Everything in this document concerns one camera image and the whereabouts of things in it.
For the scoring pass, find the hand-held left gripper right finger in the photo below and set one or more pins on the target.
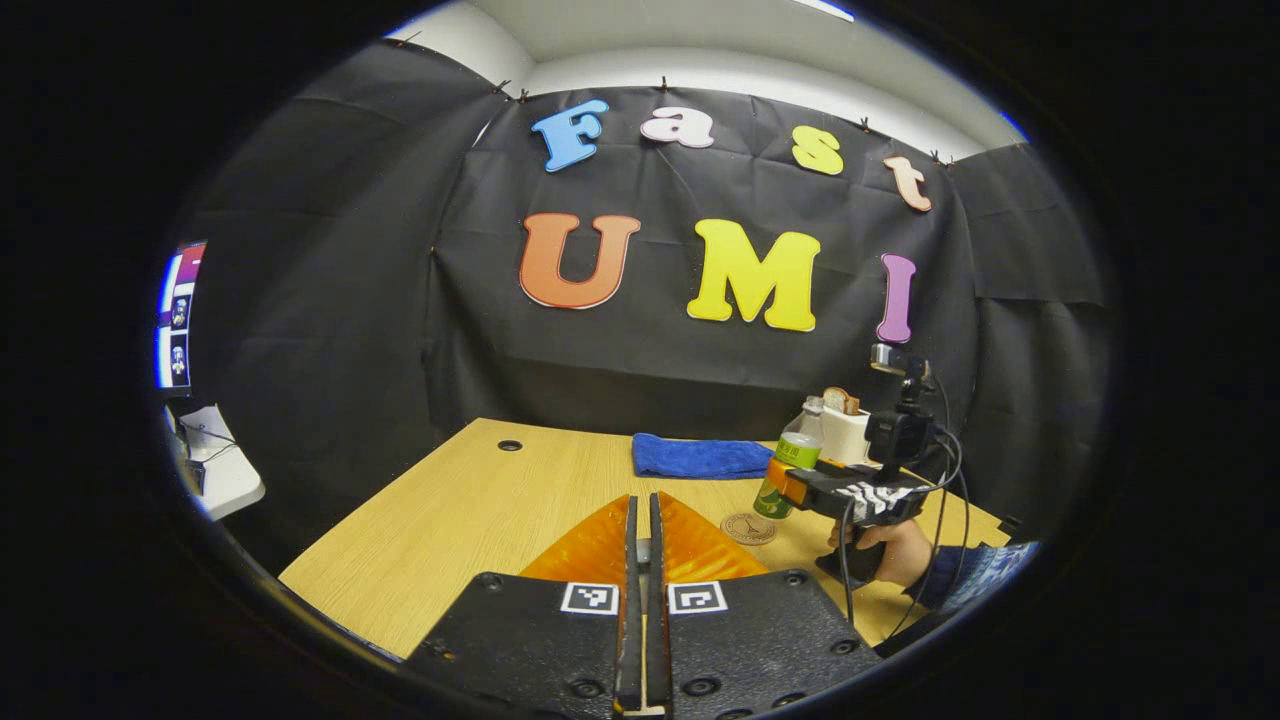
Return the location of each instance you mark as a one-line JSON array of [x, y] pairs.
[[658, 640]]

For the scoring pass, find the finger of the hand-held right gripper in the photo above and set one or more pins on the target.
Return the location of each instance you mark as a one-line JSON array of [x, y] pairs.
[[782, 482]]

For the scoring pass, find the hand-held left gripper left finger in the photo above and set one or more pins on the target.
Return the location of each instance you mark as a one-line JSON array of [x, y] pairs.
[[630, 640]]

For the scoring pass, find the clear green-label water bottle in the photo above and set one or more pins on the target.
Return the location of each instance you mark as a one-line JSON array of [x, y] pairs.
[[798, 440]]

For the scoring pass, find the round brown coaster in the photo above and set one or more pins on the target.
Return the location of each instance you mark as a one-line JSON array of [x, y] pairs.
[[748, 528]]

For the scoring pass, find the white toaster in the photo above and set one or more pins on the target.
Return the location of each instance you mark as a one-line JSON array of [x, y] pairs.
[[845, 435]]

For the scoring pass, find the brown bread slice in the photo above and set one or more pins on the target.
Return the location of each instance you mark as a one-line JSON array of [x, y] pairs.
[[842, 400]]

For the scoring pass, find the blue towel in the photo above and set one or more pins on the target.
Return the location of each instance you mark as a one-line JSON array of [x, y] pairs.
[[700, 456]]

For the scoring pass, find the white side desk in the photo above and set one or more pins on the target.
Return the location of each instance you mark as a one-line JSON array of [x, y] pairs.
[[230, 480]]

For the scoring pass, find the black backdrop cloth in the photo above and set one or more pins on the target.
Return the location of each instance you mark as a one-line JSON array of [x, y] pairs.
[[330, 300]]

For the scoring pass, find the computer monitor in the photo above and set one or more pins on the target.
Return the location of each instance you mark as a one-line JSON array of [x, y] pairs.
[[178, 320]]

